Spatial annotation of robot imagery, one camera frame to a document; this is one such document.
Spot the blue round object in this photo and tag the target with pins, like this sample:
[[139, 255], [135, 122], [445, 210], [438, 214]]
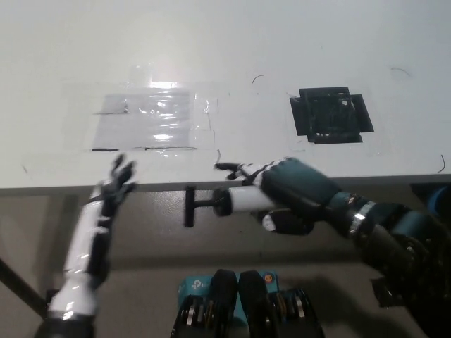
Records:
[[440, 200]]

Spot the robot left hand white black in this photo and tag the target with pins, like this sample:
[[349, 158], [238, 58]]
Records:
[[88, 232]]

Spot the black tape square patch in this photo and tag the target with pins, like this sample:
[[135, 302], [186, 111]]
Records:
[[331, 116]]

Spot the clear taped plastic sheet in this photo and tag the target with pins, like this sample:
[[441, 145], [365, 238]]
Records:
[[148, 119]]

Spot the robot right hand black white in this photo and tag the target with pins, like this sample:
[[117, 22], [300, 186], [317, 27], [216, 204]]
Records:
[[299, 186]]

